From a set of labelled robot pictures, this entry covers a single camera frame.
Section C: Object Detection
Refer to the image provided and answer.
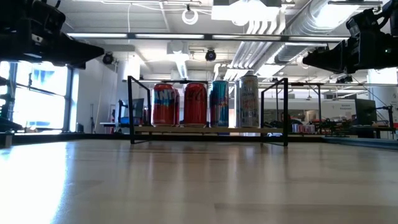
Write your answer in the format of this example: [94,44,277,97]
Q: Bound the tall white can black lid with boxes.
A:
[239,74,260,129]
[233,80,242,128]

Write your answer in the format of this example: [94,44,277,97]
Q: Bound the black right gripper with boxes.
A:
[303,8,389,74]

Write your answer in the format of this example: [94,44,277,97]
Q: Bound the black computer monitor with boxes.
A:
[354,98,377,126]

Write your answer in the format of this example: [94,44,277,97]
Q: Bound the black aluminium table frame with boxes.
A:
[12,133,326,144]

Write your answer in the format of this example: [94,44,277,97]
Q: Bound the long ceiling light strip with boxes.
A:
[67,32,351,44]

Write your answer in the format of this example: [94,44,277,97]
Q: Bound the silver ventilation duct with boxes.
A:
[254,0,361,74]

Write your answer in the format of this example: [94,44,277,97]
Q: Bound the black equipment stand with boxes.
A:
[0,76,27,149]

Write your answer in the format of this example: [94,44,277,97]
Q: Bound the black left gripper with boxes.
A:
[18,0,105,70]

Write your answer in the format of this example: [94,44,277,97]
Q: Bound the large bright window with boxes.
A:
[0,60,74,133]

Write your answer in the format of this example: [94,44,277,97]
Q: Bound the red Coca-Cola can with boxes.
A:
[183,82,208,128]

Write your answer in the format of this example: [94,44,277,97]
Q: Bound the wooden shelf black metal frame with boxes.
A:
[127,75,290,147]

